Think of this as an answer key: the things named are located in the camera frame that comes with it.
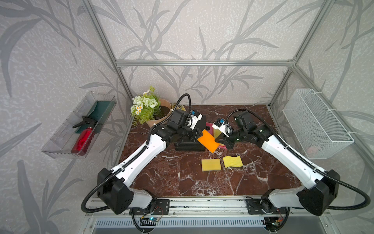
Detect black drawer cabinet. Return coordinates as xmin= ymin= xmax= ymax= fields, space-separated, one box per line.
xmin=174 ymin=116 xmax=206 ymax=152

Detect orange sponge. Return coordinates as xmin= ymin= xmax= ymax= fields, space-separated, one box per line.
xmin=198 ymin=130 xmax=220 ymax=153

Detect pink drawer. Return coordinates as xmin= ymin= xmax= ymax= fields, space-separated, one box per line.
xmin=205 ymin=122 xmax=228 ymax=151

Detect yellow wavy scrub sponge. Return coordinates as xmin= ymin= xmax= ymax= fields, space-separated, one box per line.
xmin=223 ymin=156 xmax=243 ymax=168

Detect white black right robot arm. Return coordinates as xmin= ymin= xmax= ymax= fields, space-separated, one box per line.
xmin=219 ymin=109 xmax=340 ymax=216

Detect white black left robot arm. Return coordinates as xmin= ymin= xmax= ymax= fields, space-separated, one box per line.
xmin=97 ymin=109 xmax=205 ymax=215

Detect beige flower pot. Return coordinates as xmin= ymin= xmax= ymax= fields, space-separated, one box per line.
xmin=146 ymin=98 xmax=172 ymax=128

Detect green white artificial flowers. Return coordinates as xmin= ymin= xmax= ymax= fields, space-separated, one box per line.
xmin=131 ymin=86 xmax=161 ymax=126

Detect dark green trowel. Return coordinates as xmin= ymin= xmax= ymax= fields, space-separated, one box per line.
xmin=73 ymin=101 xmax=116 ymax=134

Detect left green circuit board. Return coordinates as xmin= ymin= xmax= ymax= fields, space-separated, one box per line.
xmin=140 ymin=216 xmax=162 ymax=226

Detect green circuit board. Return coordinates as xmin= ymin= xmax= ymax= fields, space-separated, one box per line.
xmin=264 ymin=217 xmax=283 ymax=232
xmin=140 ymin=216 xmax=162 ymax=226

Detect red spray bottle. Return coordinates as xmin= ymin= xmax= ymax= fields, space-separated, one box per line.
xmin=71 ymin=127 xmax=94 ymax=156

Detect right green circuit board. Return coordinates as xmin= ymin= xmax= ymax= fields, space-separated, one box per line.
xmin=264 ymin=217 xmax=283 ymax=232

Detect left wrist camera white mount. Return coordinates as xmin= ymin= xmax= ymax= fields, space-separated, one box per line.
xmin=188 ymin=110 xmax=203 ymax=130

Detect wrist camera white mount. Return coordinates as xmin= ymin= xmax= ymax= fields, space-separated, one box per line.
xmin=188 ymin=110 xmax=203 ymax=130
xmin=212 ymin=119 xmax=233 ymax=137

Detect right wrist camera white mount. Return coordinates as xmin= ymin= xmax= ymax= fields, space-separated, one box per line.
xmin=212 ymin=119 xmax=233 ymax=137

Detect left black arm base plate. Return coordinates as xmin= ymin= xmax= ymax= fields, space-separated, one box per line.
xmin=131 ymin=199 xmax=170 ymax=215

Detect white wire mesh basket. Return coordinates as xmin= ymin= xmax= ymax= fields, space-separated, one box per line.
xmin=283 ymin=89 xmax=355 ymax=160

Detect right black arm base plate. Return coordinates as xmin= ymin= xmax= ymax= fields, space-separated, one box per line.
xmin=245 ymin=197 xmax=287 ymax=215

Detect clear plastic wall tray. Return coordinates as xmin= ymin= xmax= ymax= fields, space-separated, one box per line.
xmin=41 ymin=91 xmax=117 ymax=159

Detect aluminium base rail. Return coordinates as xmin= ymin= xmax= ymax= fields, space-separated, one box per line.
xmin=86 ymin=196 xmax=315 ymax=219

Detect black corrugated right cable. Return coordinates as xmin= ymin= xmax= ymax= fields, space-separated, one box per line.
xmin=225 ymin=109 xmax=371 ymax=211

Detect black corrugated cable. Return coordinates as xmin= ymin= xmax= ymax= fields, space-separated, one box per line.
xmin=81 ymin=93 xmax=192 ymax=213
xmin=225 ymin=109 xmax=371 ymax=211

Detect black corrugated left cable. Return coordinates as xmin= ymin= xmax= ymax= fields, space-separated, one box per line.
xmin=81 ymin=93 xmax=192 ymax=213

